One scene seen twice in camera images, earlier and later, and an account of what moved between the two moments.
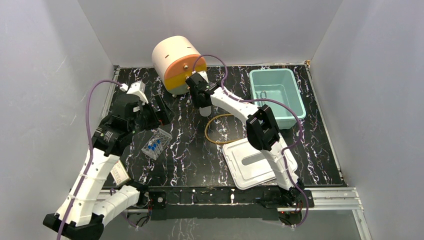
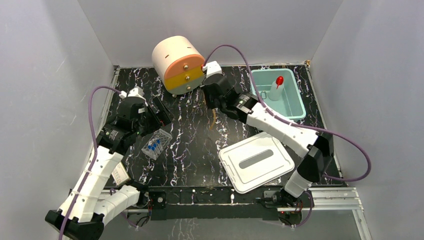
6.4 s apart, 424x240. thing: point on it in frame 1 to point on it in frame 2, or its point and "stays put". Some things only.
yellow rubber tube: x=206 y=128 to x=213 y=121
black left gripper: x=154 y=110 stays put
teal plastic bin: x=280 y=84 stays put
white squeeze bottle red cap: x=205 y=111 to x=276 y=89
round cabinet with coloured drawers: x=174 y=58 stays put
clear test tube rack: x=157 y=144 stays put
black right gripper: x=196 y=101 to x=209 y=104
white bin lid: x=246 y=166 stays put
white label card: x=119 y=174 stays put
